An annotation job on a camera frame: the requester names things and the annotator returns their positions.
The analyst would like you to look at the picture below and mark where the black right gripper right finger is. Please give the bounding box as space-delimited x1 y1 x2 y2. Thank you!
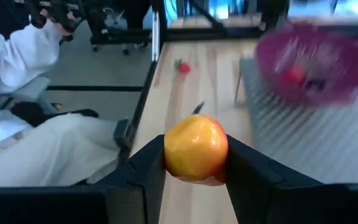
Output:
224 134 358 224

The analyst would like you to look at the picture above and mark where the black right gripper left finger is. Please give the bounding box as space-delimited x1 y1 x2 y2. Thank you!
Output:
0 134 167 224

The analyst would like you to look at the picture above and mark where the yellow red peach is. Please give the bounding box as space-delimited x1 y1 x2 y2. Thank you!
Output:
163 114 229 187

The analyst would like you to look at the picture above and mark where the blackberry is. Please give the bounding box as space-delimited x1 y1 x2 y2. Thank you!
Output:
306 78 326 91

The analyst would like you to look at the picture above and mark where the red strawberry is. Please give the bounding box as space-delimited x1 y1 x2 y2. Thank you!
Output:
174 58 191 75
281 65 306 88

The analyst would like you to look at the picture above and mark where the grey perforated metal shelf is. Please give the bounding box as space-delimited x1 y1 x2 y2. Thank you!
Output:
233 57 358 184

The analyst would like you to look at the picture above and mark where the person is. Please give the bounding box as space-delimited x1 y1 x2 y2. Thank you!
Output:
0 0 121 188

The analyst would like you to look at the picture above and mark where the black object on lap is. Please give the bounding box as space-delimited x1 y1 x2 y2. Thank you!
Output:
10 101 99 128

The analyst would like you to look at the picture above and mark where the grey seat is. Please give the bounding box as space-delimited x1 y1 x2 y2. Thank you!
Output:
0 76 52 110

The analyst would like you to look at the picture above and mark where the purple plastic colander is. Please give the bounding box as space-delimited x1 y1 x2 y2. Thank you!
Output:
255 21 358 106

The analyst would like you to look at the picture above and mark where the person's hand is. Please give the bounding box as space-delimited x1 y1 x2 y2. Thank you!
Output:
40 9 74 37

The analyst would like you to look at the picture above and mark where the grey black camera block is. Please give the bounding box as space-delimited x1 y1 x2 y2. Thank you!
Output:
113 117 133 162

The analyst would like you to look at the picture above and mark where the knife with teal white handle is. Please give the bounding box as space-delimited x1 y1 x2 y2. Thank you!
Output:
191 101 205 115

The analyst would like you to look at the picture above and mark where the white vertical post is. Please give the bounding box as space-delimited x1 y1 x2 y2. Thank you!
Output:
152 11 161 63

